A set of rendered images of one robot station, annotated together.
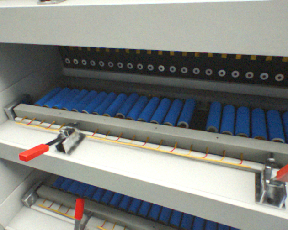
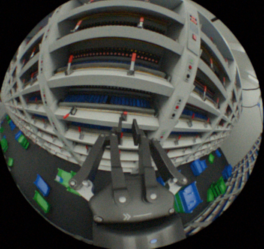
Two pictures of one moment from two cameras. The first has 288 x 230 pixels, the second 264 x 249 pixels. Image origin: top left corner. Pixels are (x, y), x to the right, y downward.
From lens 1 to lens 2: 0.08 m
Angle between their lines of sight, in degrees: 31
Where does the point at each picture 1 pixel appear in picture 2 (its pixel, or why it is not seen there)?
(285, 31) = (123, 82)
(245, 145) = (118, 107)
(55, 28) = (68, 81)
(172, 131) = (100, 105)
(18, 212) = (65, 132)
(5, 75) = (55, 94)
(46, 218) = (72, 133)
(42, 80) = (64, 93)
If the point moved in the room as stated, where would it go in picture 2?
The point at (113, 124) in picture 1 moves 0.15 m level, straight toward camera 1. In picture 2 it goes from (84, 105) to (86, 123)
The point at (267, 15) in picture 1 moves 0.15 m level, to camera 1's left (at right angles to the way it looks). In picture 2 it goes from (119, 78) to (74, 79)
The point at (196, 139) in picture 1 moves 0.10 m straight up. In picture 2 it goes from (106, 106) to (107, 86)
